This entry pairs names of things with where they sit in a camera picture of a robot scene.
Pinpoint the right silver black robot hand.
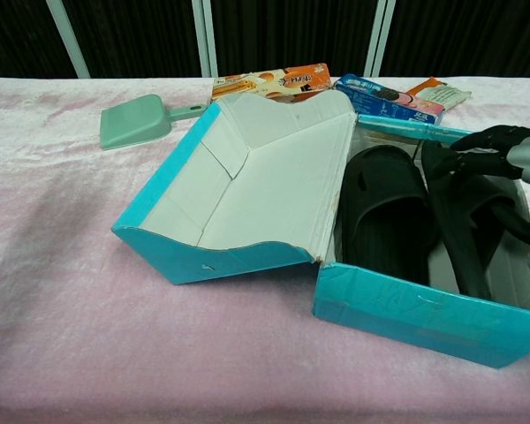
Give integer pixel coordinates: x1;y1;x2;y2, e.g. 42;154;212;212
450;125;530;254

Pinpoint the black rubber slipper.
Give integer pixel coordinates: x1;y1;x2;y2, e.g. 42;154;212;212
338;145;438;284
420;140;530;301

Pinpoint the teal cardboard shoe box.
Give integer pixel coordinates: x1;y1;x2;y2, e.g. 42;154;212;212
110;91;530;370

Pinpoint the blue cookie package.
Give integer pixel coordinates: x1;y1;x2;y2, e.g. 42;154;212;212
334;73;445;127

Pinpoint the orange biscuit box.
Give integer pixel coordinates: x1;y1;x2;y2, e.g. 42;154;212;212
210;63;332;105

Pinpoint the orange white wipes packet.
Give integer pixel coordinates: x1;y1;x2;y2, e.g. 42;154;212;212
405;77;473;110

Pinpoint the mint green plastic dustpan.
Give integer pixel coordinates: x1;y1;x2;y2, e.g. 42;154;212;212
99;94;206;151

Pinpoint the pink velvet tablecloth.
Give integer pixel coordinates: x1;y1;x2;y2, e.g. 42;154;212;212
0;77;530;424

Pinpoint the white partition frame post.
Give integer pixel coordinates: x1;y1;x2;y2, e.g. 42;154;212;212
364;0;397;79
46;0;92;80
192;0;220;79

